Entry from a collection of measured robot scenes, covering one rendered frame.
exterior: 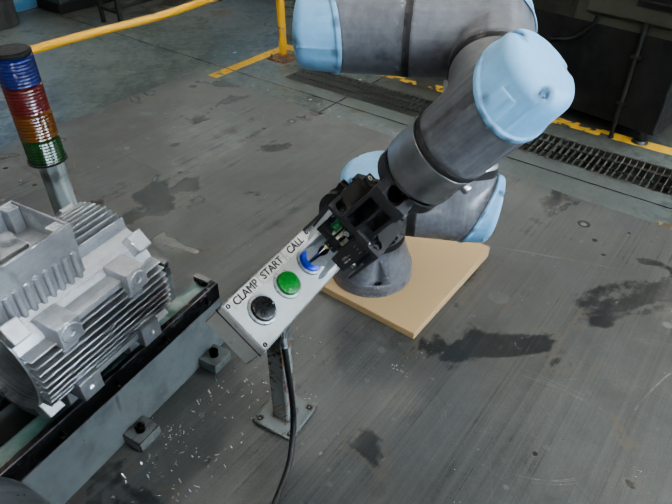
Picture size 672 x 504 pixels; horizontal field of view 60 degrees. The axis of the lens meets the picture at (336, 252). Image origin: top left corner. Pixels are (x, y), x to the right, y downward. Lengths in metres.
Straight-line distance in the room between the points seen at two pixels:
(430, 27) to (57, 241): 0.45
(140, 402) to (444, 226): 0.53
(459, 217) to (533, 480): 0.39
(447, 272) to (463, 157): 0.63
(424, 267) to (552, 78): 0.69
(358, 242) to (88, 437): 0.46
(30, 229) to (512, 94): 0.56
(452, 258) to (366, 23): 0.67
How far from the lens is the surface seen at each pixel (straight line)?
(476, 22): 0.54
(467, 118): 0.47
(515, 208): 1.35
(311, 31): 0.56
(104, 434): 0.87
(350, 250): 0.57
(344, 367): 0.94
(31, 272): 0.70
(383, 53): 0.55
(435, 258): 1.13
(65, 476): 0.86
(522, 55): 0.46
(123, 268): 0.74
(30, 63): 1.04
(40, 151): 1.08
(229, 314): 0.64
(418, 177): 0.51
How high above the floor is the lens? 1.52
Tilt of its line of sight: 38 degrees down
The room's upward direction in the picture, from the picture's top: straight up
